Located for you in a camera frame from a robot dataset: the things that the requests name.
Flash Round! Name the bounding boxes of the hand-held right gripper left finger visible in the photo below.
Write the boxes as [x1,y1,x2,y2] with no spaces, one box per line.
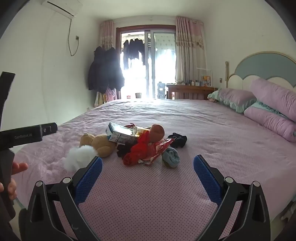
[25,156,103,241]

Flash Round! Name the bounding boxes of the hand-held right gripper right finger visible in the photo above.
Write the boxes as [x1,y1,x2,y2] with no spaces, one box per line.
[193,155,271,241]

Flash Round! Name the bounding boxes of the tan teddy bear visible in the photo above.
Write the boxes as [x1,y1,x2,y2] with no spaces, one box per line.
[80,133,116,158]

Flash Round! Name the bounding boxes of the person's left hand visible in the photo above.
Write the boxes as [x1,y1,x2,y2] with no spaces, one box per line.
[0,162,28,200]

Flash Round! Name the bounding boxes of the white fluffy toy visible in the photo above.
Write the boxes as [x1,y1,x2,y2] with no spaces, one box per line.
[63,146,98,173]

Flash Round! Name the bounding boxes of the blue-grey sock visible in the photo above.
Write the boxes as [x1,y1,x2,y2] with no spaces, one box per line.
[161,148,180,169]

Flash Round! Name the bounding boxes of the black cloth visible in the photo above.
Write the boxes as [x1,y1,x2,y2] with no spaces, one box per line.
[116,144,134,159]

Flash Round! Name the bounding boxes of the black sock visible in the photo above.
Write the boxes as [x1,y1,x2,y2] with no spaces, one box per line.
[167,133,188,149]

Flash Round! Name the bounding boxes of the grey folded cloth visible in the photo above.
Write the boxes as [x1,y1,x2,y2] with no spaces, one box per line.
[106,122,139,145]

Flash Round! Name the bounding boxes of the red snack packet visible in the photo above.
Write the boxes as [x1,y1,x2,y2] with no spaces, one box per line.
[139,138,175,166]

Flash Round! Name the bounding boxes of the bed with pink sheet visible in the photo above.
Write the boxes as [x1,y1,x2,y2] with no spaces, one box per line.
[10,98,296,241]

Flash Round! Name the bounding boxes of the plastic bottle with amber drink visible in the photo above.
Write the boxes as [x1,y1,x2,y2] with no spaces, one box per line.
[132,126,152,137]

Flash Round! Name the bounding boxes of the long purple pillow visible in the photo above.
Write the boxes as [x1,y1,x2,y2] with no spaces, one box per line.
[244,101,296,143]

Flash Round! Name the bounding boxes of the pink hanging clothes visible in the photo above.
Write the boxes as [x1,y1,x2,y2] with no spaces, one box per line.
[93,88,119,108]

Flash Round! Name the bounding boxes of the purple pillow with teal ruffle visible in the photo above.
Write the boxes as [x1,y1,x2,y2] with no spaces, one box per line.
[207,88,258,114]

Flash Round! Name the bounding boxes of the wooden desk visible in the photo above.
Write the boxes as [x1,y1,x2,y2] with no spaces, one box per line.
[165,84,219,100]

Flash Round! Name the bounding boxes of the grey plastic stool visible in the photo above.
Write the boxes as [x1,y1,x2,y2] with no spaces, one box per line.
[157,82,168,99]

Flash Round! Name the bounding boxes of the dark coats on rack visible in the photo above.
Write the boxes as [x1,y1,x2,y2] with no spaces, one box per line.
[88,46,125,93]

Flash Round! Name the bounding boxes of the large purple pillow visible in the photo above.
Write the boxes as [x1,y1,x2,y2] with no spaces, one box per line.
[250,77,296,122]

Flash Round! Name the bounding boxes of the blue and cream headboard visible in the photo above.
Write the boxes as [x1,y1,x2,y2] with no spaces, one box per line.
[227,51,296,89]

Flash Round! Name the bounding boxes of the pink patterned curtain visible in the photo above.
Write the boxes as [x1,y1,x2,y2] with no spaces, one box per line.
[175,16,208,84]
[99,20,115,53]

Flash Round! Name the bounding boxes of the hanging dark clothes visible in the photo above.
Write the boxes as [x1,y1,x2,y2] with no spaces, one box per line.
[122,38,145,70]

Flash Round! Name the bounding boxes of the white air conditioner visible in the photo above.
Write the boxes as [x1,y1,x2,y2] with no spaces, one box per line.
[41,0,83,19]

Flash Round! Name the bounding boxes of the sliding glass door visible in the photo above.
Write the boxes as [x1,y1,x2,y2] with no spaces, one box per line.
[115,23,177,100]

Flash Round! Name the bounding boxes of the white wire frame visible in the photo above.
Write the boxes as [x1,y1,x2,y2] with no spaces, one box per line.
[196,68,212,87]

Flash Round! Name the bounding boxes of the air conditioner cable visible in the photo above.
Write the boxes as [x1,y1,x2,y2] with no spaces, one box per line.
[68,17,80,57]

